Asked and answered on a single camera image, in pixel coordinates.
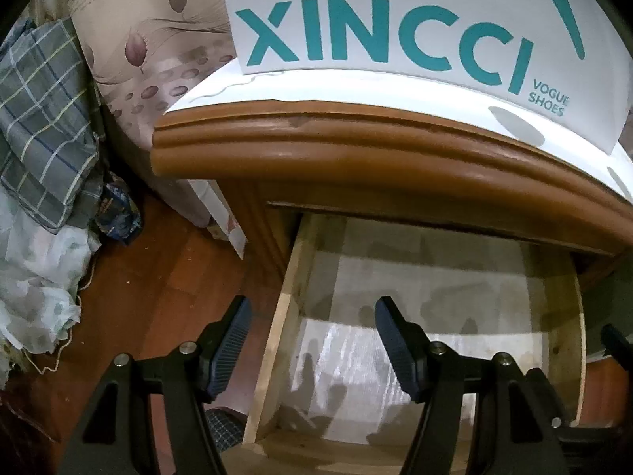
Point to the grey plaid cloth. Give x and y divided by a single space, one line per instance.
44 109

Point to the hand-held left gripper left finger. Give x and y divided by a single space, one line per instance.
232 346

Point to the bed with floral sheet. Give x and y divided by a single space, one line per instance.
148 20

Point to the brown wooden nightstand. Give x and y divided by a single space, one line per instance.
296 86

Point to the white floral cloth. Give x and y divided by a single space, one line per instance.
34 282

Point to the wooden drawer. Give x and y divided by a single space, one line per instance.
277 356

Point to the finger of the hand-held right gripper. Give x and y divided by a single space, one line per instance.
618 344

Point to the dark plaid slipper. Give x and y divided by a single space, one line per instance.
225 428

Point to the white shoe box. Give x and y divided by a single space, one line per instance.
395 0

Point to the blue packet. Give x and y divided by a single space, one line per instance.
116 212

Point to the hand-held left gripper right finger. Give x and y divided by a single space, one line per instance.
395 346

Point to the white drawer liner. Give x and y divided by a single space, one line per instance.
470 297

